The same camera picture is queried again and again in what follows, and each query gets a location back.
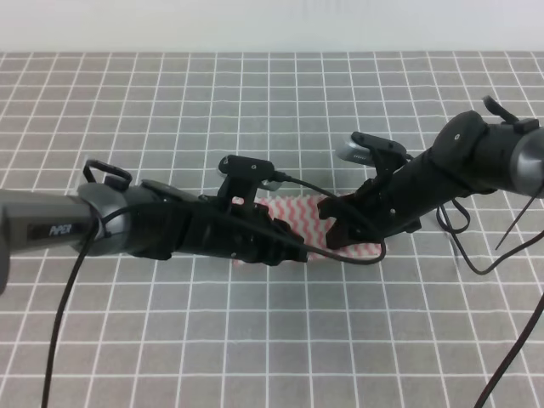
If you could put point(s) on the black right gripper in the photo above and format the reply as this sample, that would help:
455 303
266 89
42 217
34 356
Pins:
372 201

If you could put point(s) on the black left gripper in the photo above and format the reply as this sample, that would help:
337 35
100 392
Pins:
226 230

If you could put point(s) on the pink white wavy towel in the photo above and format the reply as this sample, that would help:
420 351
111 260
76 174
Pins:
301 213

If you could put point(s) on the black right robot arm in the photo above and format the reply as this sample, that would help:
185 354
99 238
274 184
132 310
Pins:
469 156

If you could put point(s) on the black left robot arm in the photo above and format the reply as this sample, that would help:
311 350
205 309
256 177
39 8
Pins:
109 215

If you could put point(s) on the grey grid tablecloth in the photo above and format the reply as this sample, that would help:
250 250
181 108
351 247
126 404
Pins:
420 329

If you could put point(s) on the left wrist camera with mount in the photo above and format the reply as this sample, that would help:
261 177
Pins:
243 176

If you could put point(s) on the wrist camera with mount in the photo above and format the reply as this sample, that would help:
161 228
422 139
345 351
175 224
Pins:
243 176
385 155

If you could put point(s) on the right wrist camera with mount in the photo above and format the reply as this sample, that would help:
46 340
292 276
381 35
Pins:
385 155

